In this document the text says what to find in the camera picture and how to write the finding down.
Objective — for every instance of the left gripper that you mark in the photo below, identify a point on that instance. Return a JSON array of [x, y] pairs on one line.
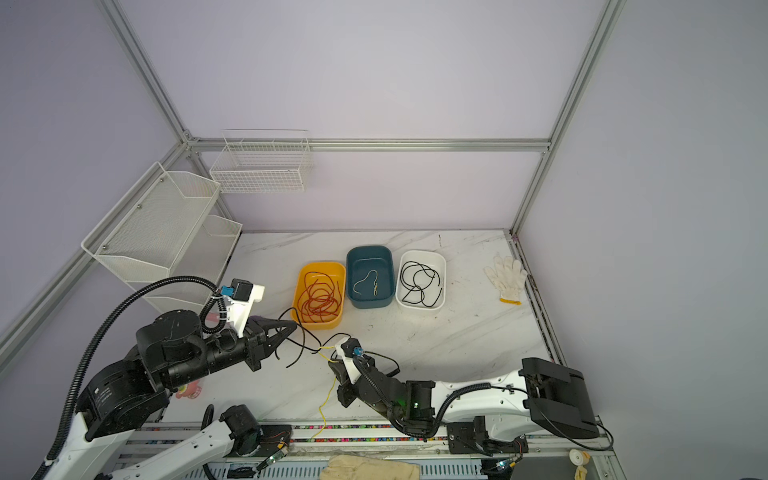
[[254, 337]]

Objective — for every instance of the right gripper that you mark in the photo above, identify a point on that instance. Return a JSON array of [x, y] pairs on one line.
[[345, 397]]

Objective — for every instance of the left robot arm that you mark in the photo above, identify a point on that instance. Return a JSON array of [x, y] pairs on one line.
[[178, 348]]

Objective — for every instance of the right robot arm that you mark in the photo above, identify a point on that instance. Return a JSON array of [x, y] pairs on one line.
[[540, 396]]

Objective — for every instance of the yellow plastic bin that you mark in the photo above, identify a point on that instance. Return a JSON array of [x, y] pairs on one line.
[[319, 295]]

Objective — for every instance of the beige cloth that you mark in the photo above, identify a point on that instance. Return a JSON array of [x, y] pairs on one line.
[[349, 467]]

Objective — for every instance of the lower white mesh shelf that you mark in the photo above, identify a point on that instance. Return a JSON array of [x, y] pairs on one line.
[[207, 257]]

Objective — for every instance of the white mesh shelf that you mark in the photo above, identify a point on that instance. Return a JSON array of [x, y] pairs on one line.
[[207, 257], [144, 239]]

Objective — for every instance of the pink round toy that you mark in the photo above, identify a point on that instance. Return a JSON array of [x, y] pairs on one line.
[[189, 391]]

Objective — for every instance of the teal plastic bin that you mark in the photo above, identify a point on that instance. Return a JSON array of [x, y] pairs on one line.
[[370, 280]]

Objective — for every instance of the white plastic bin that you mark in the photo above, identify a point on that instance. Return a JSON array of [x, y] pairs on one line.
[[421, 281]]

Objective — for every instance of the upper white mesh shelf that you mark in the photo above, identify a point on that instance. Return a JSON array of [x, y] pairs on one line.
[[144, 239]]

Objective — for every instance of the white work glove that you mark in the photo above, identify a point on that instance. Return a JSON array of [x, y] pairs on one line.
[[508, 276]]

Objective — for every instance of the white tape roll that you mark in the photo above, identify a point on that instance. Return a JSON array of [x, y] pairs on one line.
[[579, 458]]

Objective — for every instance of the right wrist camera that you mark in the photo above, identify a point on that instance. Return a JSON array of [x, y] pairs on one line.
[[347, 351]]

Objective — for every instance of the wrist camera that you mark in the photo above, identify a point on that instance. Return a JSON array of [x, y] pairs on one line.
[[239, 298], [347, 351]]

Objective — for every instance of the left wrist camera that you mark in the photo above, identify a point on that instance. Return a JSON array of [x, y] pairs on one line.
[[239, 298]]

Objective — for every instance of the white wire basket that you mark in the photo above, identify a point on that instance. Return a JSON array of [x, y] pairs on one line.
[[256, 161]]

